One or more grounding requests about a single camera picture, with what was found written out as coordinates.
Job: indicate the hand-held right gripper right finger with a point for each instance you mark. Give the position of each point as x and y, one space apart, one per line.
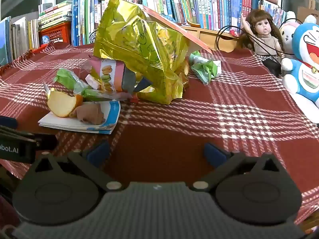
214 154

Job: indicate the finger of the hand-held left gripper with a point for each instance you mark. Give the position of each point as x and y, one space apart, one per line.
8 122
47 142

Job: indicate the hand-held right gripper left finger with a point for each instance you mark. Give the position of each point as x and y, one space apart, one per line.
98 153

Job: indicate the gold foil snack bag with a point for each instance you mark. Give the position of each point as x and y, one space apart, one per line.
139 42

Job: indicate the stack of flat books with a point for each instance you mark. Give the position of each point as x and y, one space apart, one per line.
54 15

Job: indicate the brown paper scrap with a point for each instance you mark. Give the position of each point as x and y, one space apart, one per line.
89 114

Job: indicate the white and blue book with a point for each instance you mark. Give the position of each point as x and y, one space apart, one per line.
109 114

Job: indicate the yellow fruit peel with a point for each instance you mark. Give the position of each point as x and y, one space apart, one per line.
61 103

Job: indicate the red plaid tablecloth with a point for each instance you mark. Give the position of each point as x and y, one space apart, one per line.
174 129

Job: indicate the small red candy wrapper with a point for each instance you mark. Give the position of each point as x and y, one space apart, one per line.
134 99

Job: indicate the green plastic wrapper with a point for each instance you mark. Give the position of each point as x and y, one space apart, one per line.
203 69
66 77

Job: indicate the macaron print snack packet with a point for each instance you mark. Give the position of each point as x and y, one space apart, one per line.
109 76

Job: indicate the dark paper wrapper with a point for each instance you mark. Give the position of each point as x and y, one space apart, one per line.
132 82

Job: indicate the red plastic basket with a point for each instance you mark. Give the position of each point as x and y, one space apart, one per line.
57 33

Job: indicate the small toy bicycle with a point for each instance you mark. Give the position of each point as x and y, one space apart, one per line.
92 37

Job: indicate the wooden drawer organizer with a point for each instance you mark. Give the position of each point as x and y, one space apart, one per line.
209 38

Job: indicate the blue cat plush toy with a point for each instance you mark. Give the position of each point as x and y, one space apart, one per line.
304 79

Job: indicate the thin red book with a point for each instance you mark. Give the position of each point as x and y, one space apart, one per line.
189 38

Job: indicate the brown-haired doll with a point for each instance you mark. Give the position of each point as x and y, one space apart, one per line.
264 29

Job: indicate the white bunny plush toy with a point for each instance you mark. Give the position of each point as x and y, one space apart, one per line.
286 36

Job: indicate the cardboard box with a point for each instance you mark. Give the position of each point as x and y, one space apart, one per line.
306 15

